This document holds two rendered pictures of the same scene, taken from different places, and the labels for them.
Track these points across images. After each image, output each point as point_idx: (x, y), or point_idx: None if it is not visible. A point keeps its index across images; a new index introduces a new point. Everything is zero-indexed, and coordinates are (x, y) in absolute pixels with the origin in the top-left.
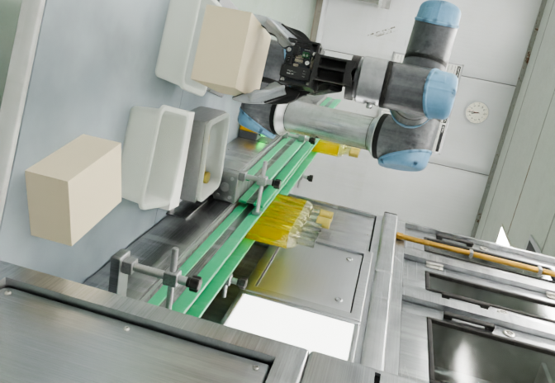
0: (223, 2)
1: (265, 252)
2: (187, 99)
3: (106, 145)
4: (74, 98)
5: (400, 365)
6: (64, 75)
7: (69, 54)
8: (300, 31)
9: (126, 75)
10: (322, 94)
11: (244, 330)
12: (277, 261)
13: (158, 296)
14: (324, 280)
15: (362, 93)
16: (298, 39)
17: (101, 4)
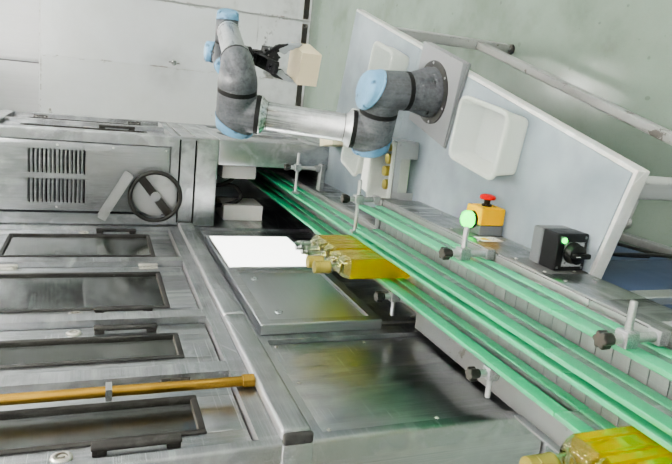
0: (426, 50)
1: (351, 292)
2: (406, 129)
3: None
4: (350, 98)
5: (183, 275)
6: (348, 87)
7: (350, 79)
8: (278, 44)
9: None
10: (265, 70)
11: (291, 253)
12: (334, 292)
13: (315, 198)
14: (279, 288)
15: None
16: (270, 46)
17: (360, 59)
